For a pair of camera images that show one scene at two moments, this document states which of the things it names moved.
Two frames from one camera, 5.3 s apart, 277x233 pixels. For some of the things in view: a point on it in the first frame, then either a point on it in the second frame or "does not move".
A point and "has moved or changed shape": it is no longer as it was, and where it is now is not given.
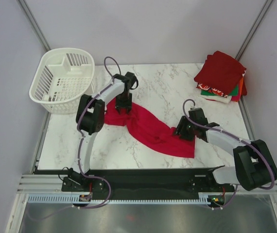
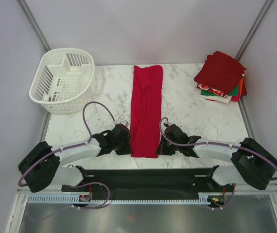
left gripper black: x=128 y=105 → x=127 y=150
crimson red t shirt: x=149 y=130 has moved or changed shape
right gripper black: x=180 y=129 → x=161 y=149
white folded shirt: x=219 y=98 does not move
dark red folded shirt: x=220 y=72 does not move
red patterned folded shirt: x=205 y=87 does not move
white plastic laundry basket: x=62 y=75 does not move
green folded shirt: x=234 y=92 does not move
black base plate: x=142 y=184 does not move
